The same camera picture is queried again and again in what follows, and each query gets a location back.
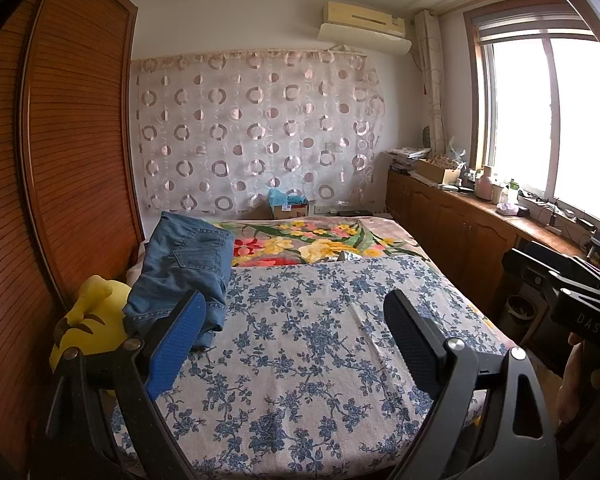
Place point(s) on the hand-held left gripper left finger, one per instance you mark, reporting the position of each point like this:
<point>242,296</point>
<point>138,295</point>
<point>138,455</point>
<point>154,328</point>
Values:
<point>175,345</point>

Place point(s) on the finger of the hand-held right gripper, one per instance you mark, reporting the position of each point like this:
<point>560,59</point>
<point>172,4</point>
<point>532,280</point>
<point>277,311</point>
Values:
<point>527,270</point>
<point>550,255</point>

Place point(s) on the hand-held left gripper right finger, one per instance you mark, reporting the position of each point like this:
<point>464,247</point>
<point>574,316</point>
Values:
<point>415,340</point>

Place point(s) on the light blue denim pants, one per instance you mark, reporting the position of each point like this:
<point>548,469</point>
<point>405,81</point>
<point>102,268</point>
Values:
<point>190,250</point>

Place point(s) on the person's right hand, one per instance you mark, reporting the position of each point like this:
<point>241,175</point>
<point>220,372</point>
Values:
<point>575,390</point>

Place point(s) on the dark waste bin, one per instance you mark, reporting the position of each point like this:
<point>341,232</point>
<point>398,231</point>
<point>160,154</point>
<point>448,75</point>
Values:
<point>519,312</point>

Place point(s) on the white power strip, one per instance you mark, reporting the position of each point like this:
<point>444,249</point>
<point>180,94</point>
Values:
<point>550,210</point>

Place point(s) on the pink tissue pack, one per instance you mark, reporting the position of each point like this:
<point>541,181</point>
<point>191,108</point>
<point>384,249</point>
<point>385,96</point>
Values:
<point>506,210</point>

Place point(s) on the green capped bottle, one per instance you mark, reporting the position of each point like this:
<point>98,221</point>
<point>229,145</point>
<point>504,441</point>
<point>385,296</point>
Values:
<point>513,192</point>

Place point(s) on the white cup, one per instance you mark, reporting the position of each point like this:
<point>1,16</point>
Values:
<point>498,195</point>

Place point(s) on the long wooden cabinet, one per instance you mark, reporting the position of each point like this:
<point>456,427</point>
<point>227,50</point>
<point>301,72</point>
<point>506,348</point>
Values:
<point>455,230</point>

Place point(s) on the yellow plush toy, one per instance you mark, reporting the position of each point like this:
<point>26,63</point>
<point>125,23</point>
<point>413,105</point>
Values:
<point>87,330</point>

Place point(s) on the pink bottle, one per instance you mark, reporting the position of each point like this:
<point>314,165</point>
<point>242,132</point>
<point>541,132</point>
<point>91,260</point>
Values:
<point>485,185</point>

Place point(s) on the open cardboard box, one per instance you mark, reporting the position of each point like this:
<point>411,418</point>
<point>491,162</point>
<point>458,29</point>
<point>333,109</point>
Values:
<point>437,171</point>

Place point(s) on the clear plastic bag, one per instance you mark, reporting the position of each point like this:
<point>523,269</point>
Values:
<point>457,152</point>

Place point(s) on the wooden framed window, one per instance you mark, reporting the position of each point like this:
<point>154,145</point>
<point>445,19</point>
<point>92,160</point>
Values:
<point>545,110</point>

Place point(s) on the colourful flower print blanket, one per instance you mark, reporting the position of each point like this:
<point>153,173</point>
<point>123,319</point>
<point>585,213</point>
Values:
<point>305,240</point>

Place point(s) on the stack of papers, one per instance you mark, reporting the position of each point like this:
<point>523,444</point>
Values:
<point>410,157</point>

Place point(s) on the dark round object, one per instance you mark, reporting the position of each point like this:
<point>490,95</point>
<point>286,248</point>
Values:
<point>427,137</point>

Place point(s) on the cardboard box with blue packets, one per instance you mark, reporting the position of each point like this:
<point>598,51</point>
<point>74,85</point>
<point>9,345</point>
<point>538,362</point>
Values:
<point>287,205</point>

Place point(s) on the gathered window drape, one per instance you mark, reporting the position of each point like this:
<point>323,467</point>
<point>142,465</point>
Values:
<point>432,80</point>

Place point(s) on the circle patterned sheer curtain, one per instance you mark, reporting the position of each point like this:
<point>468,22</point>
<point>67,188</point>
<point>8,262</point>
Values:
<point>260,130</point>

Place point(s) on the brown slatted wooden wardrobe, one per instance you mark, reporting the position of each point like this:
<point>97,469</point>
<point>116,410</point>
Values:
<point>70,135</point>

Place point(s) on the wall air conditioner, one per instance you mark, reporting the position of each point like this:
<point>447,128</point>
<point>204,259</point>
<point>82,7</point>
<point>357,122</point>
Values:
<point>365,27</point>

